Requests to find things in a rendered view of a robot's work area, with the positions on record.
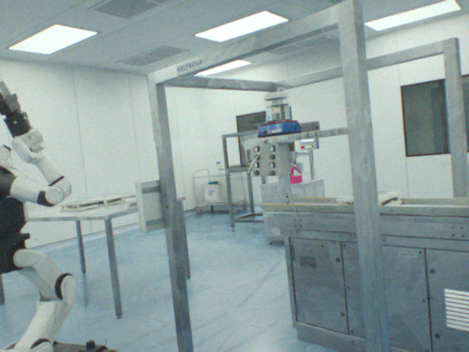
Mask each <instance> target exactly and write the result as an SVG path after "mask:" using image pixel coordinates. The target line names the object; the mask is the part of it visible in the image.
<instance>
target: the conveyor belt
mask: <svg viewBox="0 0 469 352"><path fill-rule="evenodd" d="M308 205H337V204H308ZM402 206H455V207H469V205H402ZM265 211H280V212H295V211H294V210H264V212H265ZM264 212H263V214H264ZM297 212H306V213H355V212H336V211H307V210H297ZM380 214H383V215H409V216H459V217H469V215H451V214H422V213H380Z"/></svg>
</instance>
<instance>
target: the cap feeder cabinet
mask: <svg viewBox="0 0 469 352"><path fill-rule="evenodd" d="M302 181H303V182H302V183H293V184H291V186H292V197H325V183H324V182H325V181H324V179H315V180H302ZM260 188H261V195H262V203H267V204H281V200H280V191H279V184H278V182H274V183H268V184H264V185H260ZM263 218H264V226H265V237H266V238H267V240H270V243H269V244H270V245H271V244H272V243H271V240H279V241H284V232H283V229H282V228H270V227H268V226H267V225H266V221H265V217H264V214H263Z"/></svg>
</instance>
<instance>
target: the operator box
mask: <svg viewBox="0 0 469 352"><path fill-rule="evenodd" d="M135 184H136V198H137V205H138V212H139V224H140V232H152V231H155V230H161V229H165V225H164V217H163V211H162V203H161V196H160V183H159V179H158V180H148V181H141V182H135Z"/></svg>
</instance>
